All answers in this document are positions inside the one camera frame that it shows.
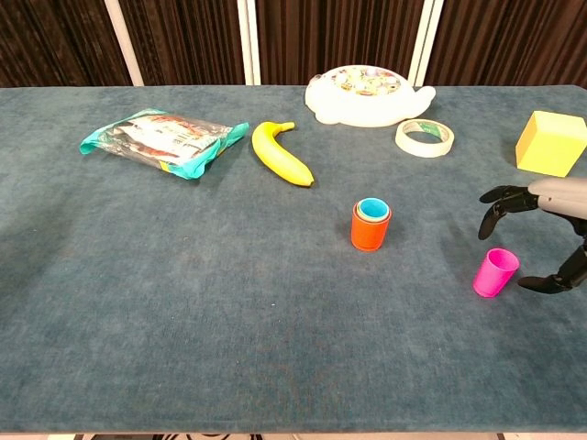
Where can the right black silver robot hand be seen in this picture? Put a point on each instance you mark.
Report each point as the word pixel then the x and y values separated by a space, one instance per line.
pixel 559 197

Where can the pink plastic cup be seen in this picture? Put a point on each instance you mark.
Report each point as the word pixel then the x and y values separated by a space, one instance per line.
pixel 493 277

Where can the light blue plastic cup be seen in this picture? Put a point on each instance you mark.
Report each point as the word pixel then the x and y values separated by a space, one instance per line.
pixel 373 208

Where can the yellow cube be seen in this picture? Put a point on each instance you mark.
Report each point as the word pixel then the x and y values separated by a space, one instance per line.
pixel 550 146

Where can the masking tape roll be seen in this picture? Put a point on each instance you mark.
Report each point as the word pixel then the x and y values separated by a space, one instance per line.
pixel 424 149

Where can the dark brown curtain panel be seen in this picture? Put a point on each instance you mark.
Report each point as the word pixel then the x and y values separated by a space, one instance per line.
pixel 183 41
pixel 55 41
pixel 504 36
pixel 335 32

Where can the red-orange plastic cup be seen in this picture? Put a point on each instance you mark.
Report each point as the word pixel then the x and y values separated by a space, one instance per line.
pixel 369 238

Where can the white fish-shaped toy game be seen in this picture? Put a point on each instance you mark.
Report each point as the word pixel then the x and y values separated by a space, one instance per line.
pixel 348 105

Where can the yellow banana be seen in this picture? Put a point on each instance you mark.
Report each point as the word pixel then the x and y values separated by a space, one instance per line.
pixel 280 158

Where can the blue felt table cover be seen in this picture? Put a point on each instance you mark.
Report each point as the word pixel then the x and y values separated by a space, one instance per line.
pixel 183 298

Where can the teal snack packet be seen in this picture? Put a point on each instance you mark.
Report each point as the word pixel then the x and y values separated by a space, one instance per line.
pixel 160 139

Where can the white partition post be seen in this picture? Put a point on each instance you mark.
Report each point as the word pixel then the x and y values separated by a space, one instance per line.
pixel 424 36
pixel 124 41
pixel 248 41

